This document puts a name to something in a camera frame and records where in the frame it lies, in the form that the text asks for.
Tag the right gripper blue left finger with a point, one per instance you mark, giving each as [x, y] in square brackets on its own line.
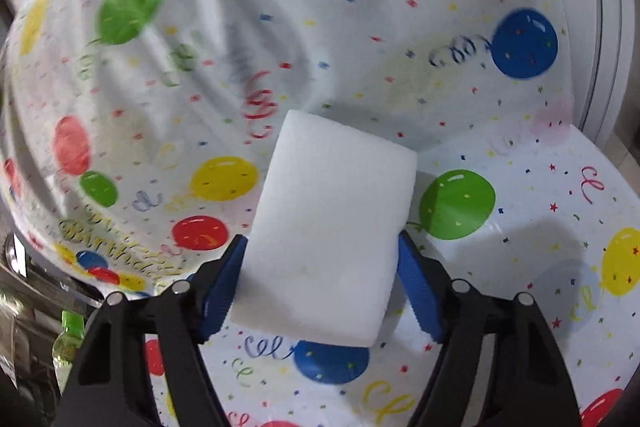
[109, 384]

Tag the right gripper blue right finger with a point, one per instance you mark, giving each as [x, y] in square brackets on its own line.
[528, 385]

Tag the green tea bottle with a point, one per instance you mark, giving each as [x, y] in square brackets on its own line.
[66, 345]

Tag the white foam sponge block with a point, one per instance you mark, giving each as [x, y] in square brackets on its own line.
[322, 253]

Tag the balloon print plastic cover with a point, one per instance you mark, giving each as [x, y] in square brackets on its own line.
[136, 136]

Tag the silver refrigerator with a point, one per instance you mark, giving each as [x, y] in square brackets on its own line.
[615, 32]

